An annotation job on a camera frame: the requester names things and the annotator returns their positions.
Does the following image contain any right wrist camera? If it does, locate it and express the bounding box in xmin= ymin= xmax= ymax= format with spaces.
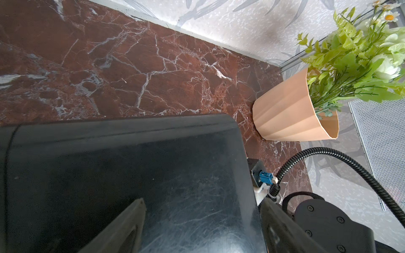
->
xmin=247 ymin=158 xmax=280 ymax=206

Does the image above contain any white wire mesh basket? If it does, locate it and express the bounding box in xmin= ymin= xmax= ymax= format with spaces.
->
xmin=349 ymin=99 xmax=405 ymax=209

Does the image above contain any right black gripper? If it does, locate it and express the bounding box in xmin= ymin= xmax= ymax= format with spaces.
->
xmin=282 ymin=191 xmax=397 ymax=253

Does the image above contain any black drawer unit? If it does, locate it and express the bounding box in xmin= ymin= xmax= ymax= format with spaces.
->
xmin=1 ymin=114 xmax=266 ymax=253

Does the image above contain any beige plant pot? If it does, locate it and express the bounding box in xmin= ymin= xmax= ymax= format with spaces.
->
xmin=252 ymin=68 xmax=340 ymax=142

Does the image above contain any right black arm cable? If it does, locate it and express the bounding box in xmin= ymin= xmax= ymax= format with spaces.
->
xmin=268 ymin=147 xmax=405 ymax=228

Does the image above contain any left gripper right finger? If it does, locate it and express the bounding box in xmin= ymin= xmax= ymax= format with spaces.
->
xmin=259 ymin=198 xmax=325 ymax=253

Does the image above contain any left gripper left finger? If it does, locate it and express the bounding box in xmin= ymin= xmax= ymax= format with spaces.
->
xmin=80 ymin=198 xmax=147 ymax=253

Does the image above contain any green artificial plant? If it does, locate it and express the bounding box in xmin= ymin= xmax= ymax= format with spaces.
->
xmin=297 ymin=1 xmax=405 ymax=119

